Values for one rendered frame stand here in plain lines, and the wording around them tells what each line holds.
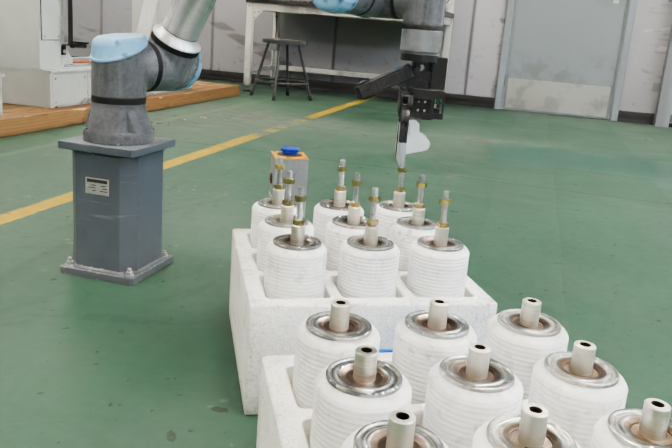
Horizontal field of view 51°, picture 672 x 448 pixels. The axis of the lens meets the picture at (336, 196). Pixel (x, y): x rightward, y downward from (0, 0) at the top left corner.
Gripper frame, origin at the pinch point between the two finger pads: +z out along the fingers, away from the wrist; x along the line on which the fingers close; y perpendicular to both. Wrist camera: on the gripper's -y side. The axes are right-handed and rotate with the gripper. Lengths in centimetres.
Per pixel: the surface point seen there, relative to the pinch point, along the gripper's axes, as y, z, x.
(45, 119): -154, 30, 194
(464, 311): 10.5, 17.7, -30.1
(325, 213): -12.9, 10.1, -7.0
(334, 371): -9, 9, -70
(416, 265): 2.8, 12.3, -25.8
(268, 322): -19.2, 19.1, -37.3
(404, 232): 1.3, 10.0, -15.5
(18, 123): -159, 30, 177
